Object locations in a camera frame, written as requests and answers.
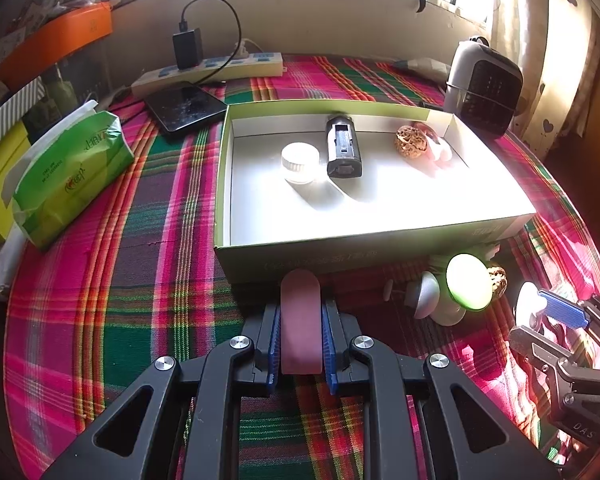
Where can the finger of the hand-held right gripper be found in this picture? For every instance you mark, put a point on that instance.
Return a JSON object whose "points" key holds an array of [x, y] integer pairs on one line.
{"points": [[565, 307], [570, 375]]}

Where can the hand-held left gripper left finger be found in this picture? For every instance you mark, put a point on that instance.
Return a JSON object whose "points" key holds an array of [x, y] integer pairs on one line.
{"points": [[275, 340]]}

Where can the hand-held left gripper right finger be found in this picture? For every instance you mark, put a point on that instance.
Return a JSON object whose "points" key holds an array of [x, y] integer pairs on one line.
{"points": [[328, 345]]}

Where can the pink oblong case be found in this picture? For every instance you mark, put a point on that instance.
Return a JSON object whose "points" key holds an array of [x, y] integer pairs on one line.
{"points": [[302, 320]]}

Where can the brown walnut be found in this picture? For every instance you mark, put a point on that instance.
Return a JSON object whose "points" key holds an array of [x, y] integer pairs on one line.
{"points": [[410, 142], [498, 280]]}

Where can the round green lamp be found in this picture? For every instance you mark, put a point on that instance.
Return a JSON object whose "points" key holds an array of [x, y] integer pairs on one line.
{"points": [[467, 282]]}

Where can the white mushroom-shaped light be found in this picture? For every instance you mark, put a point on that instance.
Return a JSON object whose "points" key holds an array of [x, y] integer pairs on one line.
{"points": [[425, 292]]}

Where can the shallow green cardboard box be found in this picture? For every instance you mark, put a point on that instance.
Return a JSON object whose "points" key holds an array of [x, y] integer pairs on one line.
{"points": [[380, 200]]}

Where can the small white lidded jar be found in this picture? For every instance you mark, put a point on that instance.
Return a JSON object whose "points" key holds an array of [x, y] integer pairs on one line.
{"points": [[300, 157]]}

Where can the black rectangular device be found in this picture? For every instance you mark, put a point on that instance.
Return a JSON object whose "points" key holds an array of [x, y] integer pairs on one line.
{"points": [[342, 150]]}

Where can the pink green plaid cloth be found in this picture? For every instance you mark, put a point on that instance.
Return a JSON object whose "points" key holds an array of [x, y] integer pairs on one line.
{"points": [[130, 260]]}

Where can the white black space heater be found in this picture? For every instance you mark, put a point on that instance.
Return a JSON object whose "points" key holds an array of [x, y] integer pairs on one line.
{"points": [[485, 90]]}

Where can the heart-patterned curtain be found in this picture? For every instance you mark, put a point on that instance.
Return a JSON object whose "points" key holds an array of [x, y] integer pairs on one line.
{"points": [[555, 60]]}

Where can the black phone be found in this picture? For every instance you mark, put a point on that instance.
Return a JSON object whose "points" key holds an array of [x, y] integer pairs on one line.
{"points": [[185, 107]]}

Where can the green tissue pack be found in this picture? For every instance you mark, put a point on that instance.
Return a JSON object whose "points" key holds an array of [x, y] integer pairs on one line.
{"points": [[65, 180]]}

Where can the white power strip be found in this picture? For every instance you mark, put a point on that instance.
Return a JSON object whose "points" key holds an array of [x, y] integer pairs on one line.
{"points": [[230, 65]]}

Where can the white paper sheet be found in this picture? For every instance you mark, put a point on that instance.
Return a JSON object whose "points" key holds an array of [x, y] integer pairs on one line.
{"points": [[0, 270]]}

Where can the black charger plug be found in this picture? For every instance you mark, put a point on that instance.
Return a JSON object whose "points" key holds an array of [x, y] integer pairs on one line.
{"points": [[187, 50]]}

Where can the striped grey white box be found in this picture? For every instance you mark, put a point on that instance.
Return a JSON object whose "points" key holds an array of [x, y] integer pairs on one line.
{"points": [[10, 112]]}

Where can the orange tray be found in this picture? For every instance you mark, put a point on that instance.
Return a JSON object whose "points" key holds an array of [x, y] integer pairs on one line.
{"points": [[65, 30]]}

